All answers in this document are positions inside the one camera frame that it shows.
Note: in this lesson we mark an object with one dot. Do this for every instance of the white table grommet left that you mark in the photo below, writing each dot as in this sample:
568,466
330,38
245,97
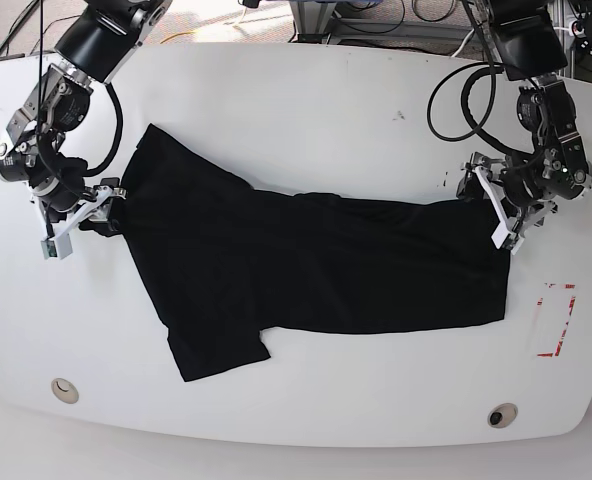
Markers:
65,391

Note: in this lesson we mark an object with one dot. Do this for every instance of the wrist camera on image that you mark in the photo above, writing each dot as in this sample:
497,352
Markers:
58,247
503,238

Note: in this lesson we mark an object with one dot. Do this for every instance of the black t-shirt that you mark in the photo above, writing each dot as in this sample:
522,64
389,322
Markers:
222,261

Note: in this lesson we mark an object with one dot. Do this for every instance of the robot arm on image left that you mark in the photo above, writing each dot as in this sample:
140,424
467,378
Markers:
92,49

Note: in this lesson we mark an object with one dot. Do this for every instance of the red tape rectangle marking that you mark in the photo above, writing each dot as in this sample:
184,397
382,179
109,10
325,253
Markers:
552,317

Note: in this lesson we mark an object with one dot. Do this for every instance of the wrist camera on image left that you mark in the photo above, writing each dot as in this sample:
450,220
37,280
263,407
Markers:
58,247

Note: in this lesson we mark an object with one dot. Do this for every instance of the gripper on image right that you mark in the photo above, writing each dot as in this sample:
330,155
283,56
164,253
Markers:
516,206

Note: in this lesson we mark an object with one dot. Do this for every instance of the aluminium frame rail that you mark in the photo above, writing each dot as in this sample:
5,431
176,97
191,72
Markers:
376,32

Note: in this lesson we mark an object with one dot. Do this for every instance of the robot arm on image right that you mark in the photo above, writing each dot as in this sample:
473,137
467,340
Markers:
557,163

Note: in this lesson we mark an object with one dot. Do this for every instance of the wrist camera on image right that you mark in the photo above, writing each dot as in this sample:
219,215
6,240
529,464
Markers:
503,238

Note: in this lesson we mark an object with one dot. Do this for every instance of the table grommet hole right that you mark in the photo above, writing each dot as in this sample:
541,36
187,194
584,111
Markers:
502,416

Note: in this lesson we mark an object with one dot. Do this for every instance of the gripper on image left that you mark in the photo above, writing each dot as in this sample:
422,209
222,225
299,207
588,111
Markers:
61,210

